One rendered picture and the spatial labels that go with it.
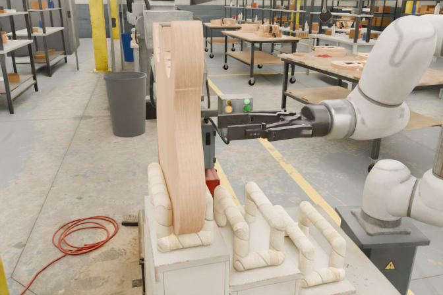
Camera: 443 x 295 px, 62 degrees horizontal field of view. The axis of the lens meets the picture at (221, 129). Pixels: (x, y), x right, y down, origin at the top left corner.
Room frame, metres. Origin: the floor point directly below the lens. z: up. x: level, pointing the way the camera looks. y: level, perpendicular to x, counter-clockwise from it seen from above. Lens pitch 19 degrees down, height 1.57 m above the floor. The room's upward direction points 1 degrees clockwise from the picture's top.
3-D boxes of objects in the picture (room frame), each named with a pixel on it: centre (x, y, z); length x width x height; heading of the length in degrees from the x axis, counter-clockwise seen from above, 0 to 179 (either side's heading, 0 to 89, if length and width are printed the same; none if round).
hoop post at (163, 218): (0.61, 0.11, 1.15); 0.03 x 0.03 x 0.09
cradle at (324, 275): (0.70, -0.24, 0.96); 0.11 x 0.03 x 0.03; 107
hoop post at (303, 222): (0.88, -0.23, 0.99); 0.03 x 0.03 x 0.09
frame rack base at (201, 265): (0.71, 0.09, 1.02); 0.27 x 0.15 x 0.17; 17
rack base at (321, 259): (0.79, -0.21, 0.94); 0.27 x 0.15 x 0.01; 17
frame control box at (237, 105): (1.85, -0.03, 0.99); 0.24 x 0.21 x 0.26; 13
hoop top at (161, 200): (0.70, 0.13, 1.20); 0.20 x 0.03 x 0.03; 16
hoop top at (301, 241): (0.78, -0.18, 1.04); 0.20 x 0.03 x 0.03; 16
